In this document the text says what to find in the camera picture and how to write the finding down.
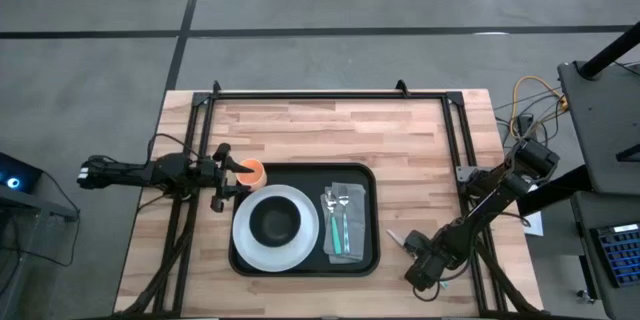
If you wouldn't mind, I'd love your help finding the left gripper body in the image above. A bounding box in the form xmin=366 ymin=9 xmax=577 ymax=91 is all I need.
xmin=200 ymin=142 xmax=232 ymax=213

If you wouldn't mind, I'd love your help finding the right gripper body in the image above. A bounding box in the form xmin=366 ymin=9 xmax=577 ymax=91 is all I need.
xmin=403 ymin=229 xmax=451 ymax=292

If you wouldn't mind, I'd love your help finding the orange mug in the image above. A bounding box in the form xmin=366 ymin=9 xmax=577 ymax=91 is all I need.
xmin=235 ymin=157 xmax=269 ymax=193

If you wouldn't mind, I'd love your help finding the knife with patterned handle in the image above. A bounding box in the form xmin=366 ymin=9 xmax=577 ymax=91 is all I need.
xmin=385 ymin=229 xmax=449 ymax=290

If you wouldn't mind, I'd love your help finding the black bowl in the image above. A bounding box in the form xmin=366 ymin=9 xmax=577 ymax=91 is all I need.
xmin=248 ymin=195 xmax=303 ymax=249

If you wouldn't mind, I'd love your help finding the white round plate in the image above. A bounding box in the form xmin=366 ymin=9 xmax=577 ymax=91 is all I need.
xmin=231 ymin=183 xmax=322 ymax=274

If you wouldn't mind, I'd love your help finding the grey cloth napkin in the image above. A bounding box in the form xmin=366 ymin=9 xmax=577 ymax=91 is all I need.
xmin=319 ymin=181 xmax=368 ymax=265

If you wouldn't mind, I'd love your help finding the fork with patterned handle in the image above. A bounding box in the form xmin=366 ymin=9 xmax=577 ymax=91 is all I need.
xmin=337 ymin=193 xmax=352 ymax=256

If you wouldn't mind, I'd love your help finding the spoon with green handle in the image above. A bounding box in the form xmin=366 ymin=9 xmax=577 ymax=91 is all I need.
xmin=324 ymin=190 xmax=343 ymax=257

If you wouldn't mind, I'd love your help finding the black plastic tray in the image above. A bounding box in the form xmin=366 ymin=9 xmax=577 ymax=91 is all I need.
xmin=228 ymin=161 xmax=382 ymax=279

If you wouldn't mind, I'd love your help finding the white paper sheet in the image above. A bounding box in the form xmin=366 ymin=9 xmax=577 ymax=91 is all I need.
xmin=519 ymin=209 xmax=545 ymax=238

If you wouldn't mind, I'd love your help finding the black angled bar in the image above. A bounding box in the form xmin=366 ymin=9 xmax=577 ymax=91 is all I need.
xmin=515 ymin=164 xmax=594 ymax=219

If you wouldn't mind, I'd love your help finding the dark grey desk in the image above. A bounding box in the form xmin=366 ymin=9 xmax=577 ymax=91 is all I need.
xmin=569 ymin=191 xmax=640 ymax=320

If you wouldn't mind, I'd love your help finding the grey side stand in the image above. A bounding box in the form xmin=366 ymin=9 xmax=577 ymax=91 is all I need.
xmin=0 ymin=184 xmax=82 ymax=320

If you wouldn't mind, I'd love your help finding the backlit keyboard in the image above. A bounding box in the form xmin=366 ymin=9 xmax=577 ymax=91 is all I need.
xmin=590 ymin=222 xmax=640 ymax=290

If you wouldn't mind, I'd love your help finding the computer with blue light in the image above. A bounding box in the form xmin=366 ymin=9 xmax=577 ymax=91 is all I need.
xmin=0 ymin=151 xmax=44 ymax=194

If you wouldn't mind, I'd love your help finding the dark grey equipment cart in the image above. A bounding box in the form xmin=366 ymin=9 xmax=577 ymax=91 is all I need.
xmin=556 ymin=59 xmax=640 ymax=197

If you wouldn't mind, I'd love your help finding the black pole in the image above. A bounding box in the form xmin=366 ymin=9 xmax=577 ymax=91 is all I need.
xmin=579 ymin=21 xmax=640 ymax=81

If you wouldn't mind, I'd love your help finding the black metal table frame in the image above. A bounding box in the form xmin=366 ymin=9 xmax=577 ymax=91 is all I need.
xmin=117 ymin=79 xmax=544 ymax=319

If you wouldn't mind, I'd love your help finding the yellow cable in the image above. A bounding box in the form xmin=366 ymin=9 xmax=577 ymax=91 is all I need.
xmin=509 ymin=75 xmax=569 ymax=141

